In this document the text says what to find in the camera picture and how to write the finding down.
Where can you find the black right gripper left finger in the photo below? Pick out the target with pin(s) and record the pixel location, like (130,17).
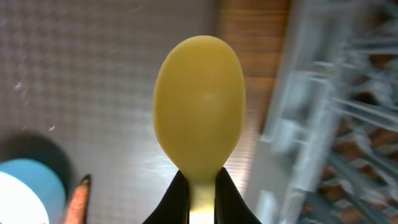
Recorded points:
(175,204)

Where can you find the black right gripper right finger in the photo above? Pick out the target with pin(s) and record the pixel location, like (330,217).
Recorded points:
(230,207)

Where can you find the orange carrot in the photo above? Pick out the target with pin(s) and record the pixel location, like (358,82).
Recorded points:
(78,207)

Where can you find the yellow plastic spoon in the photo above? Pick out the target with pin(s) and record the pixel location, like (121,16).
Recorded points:
(198,110)

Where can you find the light blue rice bowl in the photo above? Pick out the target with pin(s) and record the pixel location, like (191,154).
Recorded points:
(31,192)

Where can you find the grey dishwasher rack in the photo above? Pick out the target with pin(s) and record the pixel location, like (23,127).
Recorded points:
(332,123)

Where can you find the dark brown serving tray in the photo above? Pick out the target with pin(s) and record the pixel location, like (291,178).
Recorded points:
(82,74)

